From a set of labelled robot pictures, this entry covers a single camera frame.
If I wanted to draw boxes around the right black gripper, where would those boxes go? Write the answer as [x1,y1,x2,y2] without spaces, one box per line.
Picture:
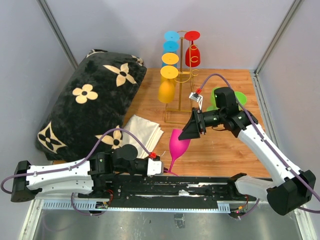
[178,107,225,141]

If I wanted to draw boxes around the green wine glass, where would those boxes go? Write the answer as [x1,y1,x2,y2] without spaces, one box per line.
[206,87,219,111]
[234,91,247,111]

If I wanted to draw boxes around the magenta wine glass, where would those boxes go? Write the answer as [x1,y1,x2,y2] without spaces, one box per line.
[167,128,191,174]

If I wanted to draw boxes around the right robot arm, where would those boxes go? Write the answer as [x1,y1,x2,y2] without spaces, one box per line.
[178,87,316,216]

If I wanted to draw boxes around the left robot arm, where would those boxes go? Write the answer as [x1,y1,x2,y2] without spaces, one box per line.
[10,144,154,203]

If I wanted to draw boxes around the front yellow wine glass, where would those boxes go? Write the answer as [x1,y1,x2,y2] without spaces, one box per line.
[158,65,179,104]

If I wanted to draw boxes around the yellow wine glass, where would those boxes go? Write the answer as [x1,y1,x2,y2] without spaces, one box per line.
[160,52,179,80]
[158,65,179,104]

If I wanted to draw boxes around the rear yellow wine glass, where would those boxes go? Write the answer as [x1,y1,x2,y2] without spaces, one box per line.
[160,52,179,80]

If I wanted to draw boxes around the front blue wine glass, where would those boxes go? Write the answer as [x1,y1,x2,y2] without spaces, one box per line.
[161,41,179,67]

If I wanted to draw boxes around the blue wine glass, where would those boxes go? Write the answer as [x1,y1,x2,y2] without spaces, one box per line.
[164,30,180,42]
[161,41,179,67]

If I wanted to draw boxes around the red wine glass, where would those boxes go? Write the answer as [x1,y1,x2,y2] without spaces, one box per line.
[184,30,201,68]

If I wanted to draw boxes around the rear blue wine glass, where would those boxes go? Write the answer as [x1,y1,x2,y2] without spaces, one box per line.
[164,30,180,42]

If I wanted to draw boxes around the folded white cloth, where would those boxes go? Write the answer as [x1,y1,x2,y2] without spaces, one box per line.
[122,114,164,159]

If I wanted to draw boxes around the black floral plush pillow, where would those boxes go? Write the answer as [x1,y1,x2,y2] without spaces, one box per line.
[35,49,147,162]

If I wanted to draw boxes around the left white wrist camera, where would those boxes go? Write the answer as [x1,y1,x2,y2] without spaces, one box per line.
[146,152,164,177]

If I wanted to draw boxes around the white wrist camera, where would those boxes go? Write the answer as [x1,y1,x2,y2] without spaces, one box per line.
[146,152,164,177]
[189,88,203,110]

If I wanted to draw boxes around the gold wire glass rack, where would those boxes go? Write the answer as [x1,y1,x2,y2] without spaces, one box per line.
[161,30,199,124]

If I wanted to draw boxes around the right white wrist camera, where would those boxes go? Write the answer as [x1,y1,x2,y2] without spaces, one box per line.
[189,88,203,110]

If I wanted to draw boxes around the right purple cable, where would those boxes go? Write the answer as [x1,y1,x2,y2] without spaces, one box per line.
[199,73,320,215]

